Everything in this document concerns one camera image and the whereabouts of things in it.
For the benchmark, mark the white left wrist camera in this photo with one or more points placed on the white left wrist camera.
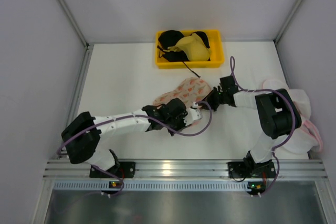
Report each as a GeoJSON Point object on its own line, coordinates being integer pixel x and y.
{"type": "Point", "coordinates": [193, 115]}

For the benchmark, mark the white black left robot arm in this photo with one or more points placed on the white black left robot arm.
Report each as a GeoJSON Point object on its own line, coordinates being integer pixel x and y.
{"type": "Point", "coordinates": [85, 137]}

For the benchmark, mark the black bra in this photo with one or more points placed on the black bra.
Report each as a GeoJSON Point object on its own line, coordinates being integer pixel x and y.
{"type": "Point", "coordinates": [170, 38]}

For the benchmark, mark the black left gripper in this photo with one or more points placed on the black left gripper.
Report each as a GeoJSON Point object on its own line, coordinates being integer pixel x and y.
{"type": "Point", "coordinates": [182, 120]}

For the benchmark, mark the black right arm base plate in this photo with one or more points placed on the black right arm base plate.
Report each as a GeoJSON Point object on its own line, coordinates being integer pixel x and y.
{"type": "Point", "coordinates": [241, 172]}

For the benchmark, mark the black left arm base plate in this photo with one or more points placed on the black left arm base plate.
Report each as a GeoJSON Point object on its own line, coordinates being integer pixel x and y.
{"type": "Point", "coordinates": [125, 170]}

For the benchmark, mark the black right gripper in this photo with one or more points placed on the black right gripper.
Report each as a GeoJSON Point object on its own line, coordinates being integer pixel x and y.
{"type": "Point", "coordinates": [213, 98]}

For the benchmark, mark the yellow bra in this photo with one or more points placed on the yellow bra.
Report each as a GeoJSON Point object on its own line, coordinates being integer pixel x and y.
{"type": "Point", "coordinates": [195, 46]}

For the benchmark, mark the yellow plastic bin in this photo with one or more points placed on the yellow plastic bin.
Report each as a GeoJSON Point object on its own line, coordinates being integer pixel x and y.
{"type": "Point", "coordinates": [216, 59]}

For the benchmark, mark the aluminium front rail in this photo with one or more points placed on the aluminium front rail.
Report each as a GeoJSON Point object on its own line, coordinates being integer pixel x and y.
{"type": "Point", "coordinates": [289, 169]}

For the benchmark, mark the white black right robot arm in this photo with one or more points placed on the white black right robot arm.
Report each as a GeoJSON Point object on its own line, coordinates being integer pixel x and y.
{"type": "Point", "coordinates": [278, 117]}

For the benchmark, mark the peach tulip print laundry bag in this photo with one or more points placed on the peach tulip print laundry bag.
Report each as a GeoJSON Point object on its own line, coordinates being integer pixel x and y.
{"type": "Point", "coordinates": [189, 91]}

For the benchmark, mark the white slotted cable duct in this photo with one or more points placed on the white slotted cable duct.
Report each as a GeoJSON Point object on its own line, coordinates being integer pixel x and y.
{"type": "Point", "coordinates": [152, 185]}

